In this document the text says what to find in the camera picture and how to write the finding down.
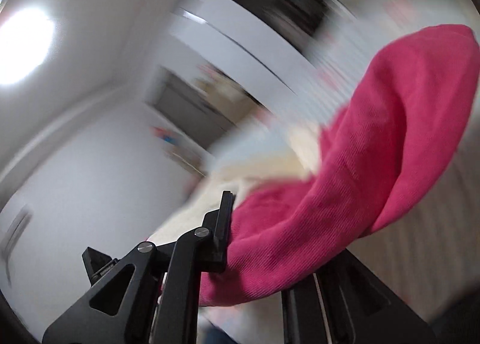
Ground pink and cream sweatshirt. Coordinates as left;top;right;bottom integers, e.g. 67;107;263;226
148;24;480;307

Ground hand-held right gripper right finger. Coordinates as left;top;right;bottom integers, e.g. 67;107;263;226
281;248;437;344

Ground red and blue wall toy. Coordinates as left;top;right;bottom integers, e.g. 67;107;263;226
150;124;181;142

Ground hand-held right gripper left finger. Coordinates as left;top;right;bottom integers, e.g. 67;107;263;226
42;191;236;344

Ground round ceiling light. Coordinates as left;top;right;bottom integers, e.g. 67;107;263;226
0;6;55;86

